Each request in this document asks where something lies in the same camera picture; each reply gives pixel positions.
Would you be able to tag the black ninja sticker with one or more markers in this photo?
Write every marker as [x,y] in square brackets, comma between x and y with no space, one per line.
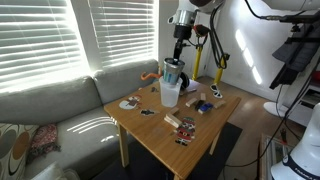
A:
[148,112]

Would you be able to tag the orange octopus plush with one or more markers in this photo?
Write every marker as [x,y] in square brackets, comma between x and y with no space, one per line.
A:
[148,76]

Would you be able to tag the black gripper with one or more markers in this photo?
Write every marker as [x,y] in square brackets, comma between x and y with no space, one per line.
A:
[182,31]

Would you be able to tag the red patterned cloth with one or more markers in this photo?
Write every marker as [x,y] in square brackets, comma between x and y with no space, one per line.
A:
[43,140]

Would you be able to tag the small black block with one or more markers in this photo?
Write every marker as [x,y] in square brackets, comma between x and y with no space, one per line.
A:
[198,105]

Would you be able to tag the yellow legged tripod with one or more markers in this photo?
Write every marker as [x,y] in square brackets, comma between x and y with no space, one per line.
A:
[198,63]

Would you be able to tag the blue toy car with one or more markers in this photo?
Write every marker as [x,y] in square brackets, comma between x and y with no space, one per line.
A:
[206,107]

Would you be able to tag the light wooden block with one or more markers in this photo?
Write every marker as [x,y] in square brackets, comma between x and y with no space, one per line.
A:
[174,117]
[170,123]
[191,102]
[220,104]
[175,110]
[203,96]

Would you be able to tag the snowman sticker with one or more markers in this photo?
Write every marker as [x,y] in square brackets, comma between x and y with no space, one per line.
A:
[128,104]

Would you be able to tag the black round container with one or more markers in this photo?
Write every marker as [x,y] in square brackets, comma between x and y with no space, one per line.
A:
[185,81]

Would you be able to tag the red green elf sticker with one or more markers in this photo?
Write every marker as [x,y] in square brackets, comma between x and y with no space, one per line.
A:
[185,131]

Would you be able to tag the silver metal cup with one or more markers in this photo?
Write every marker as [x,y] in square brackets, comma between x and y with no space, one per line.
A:
[171,75]

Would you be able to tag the white window blind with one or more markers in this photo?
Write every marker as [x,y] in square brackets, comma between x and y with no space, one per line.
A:
[123,33]
[40,40]

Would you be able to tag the black white patterned sticker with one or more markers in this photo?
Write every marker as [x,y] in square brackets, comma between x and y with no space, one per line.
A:
[216,90]

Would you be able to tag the white round stand base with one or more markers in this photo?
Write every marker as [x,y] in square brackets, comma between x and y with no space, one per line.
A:
[275,109]

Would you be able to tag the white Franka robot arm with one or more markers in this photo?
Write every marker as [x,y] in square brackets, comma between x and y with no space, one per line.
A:
[186,16]

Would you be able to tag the clear plastic cup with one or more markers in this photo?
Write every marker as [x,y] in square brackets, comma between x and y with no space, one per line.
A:
[170,96]

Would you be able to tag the glass top low table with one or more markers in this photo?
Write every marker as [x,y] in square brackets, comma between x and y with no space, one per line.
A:
[270,156]

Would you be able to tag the cream leather sofa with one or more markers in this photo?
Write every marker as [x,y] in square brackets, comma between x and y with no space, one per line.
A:
[50,173]

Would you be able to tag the brown figure sticker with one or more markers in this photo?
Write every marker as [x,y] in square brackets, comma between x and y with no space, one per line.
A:
[154,89]

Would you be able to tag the wooden side table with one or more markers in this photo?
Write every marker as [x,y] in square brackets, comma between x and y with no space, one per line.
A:
[156,133]

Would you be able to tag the grey fabric sofa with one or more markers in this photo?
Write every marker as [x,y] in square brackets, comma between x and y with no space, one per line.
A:
[66,100]

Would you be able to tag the orange oval pattern pillow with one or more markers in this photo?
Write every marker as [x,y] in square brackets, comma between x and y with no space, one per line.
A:
[13,150]

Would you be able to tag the dark rug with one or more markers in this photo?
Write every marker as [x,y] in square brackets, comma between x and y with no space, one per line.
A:
[226,140]

